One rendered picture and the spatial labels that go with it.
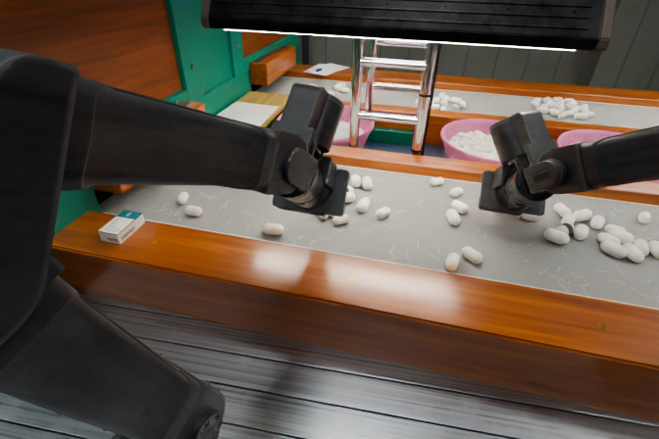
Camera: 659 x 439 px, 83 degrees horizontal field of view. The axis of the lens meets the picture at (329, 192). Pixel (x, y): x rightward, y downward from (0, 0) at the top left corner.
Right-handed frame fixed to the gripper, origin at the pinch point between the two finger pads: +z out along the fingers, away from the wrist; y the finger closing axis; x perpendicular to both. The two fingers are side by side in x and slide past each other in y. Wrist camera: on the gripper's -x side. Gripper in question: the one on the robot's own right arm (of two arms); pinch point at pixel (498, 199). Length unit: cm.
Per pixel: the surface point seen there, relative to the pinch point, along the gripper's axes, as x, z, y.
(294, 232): 12.6, -12.2, 35.4
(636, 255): 7.3, -8.4, -19.2
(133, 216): 14, -21, 60
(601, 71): -119, 170, -94
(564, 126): -27.9, 31.9, -22.5
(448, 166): -7.2, 7.4, 9.1
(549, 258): 9.9, -9.0, -6.5
